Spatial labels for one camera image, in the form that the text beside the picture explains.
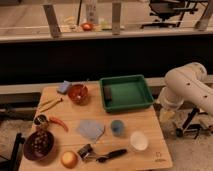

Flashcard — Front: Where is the yellow banana toy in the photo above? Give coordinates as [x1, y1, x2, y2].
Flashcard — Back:
[38, 98, 63, 112]

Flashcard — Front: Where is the black office chair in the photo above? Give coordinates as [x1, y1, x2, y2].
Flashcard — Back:
[141, 0, 208, 29]

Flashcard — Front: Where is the black stand base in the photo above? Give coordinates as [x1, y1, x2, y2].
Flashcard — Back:
[175, 108, 213, 138]

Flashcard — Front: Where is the green plastic tray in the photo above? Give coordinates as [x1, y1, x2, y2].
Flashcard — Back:
[99, 75, 154, 113]

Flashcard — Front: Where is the blue sponge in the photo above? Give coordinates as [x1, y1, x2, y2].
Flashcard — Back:
[57, 81, 72, 94]

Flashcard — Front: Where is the white small bowl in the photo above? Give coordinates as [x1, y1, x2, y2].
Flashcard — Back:
[130, 131, 149, 151]

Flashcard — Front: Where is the black handled peeler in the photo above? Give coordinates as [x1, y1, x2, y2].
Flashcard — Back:
[90, 149, 127, 163]

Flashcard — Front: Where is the light blue towel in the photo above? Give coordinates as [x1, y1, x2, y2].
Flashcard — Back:
[76, 120, 105, 142]

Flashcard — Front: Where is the black chair frame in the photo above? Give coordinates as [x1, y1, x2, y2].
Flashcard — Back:
[0, 133, 25, 171]

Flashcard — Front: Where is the blue small cup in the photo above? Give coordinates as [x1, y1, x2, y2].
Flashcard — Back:
[111, 120, 124, 136]

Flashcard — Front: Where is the small metal clip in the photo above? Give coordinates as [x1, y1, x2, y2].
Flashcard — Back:
[77, 144, 93, 161]

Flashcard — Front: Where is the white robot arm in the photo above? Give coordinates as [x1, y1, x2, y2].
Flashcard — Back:
[158, 62, 213, 116]

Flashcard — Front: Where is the red bowl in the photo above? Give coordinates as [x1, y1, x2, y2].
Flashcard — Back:
[68, 84, 88, 105]

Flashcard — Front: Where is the yellow round fruit toy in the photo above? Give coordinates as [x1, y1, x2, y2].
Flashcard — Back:
[61, 151, 78, 169]

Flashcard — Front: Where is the red round background object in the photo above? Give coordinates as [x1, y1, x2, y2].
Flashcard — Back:
[81, 22, 94, 31]

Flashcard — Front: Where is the black block in tray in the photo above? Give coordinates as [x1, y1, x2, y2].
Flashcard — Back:
[103, 86, 112, 101]

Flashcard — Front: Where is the red chili pepper toy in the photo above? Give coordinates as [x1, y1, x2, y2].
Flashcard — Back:
[49, 116, 69, 132]

